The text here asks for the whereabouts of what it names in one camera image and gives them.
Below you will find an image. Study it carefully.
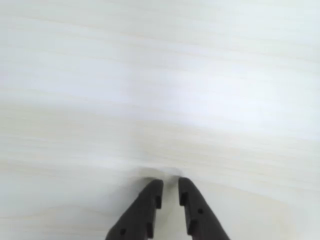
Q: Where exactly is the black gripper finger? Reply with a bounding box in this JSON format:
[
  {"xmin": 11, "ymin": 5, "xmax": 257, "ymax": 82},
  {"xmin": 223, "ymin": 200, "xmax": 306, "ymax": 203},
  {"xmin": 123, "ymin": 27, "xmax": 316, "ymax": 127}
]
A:
[
  {"xmin": 178, "ymin": 177, "xmax": 231, "ymax": 240},
  {"xmin": 104, "ymin": 179, "xmax": 164, "ymax": 240}
]

